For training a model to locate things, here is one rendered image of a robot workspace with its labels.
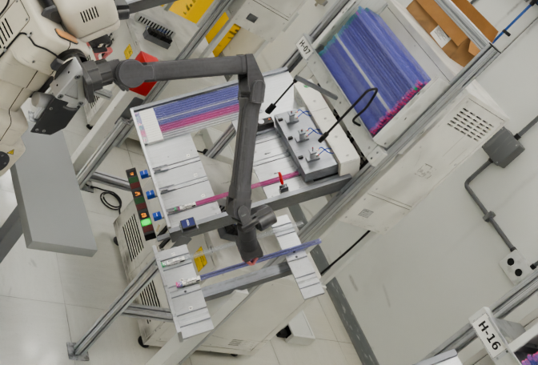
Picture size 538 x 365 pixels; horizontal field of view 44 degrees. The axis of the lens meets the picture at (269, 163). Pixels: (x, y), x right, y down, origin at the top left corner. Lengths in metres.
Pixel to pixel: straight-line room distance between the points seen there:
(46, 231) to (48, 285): 0.76
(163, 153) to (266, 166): 0.42
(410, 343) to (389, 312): 0.23
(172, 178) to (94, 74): 0.85
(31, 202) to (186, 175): 0.60
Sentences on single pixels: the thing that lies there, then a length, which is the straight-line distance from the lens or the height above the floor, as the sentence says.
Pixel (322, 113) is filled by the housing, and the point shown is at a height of 1.26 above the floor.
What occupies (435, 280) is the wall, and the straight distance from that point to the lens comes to 3.98.
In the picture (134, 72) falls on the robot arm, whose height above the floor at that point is 1.27.
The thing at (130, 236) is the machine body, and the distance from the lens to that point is 3.25.
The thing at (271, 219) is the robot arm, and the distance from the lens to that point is 2.10.
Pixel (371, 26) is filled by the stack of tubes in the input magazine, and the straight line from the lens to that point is 2.67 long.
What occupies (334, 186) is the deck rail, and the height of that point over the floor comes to 1.14.
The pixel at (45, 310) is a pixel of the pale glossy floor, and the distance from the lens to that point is 2.94.
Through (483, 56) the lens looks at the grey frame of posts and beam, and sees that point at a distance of 2.39.
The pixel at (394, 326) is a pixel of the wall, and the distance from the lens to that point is 4.10.
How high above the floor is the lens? 2.06
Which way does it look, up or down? 24 degrees down
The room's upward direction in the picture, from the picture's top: 43 degrees clockwise
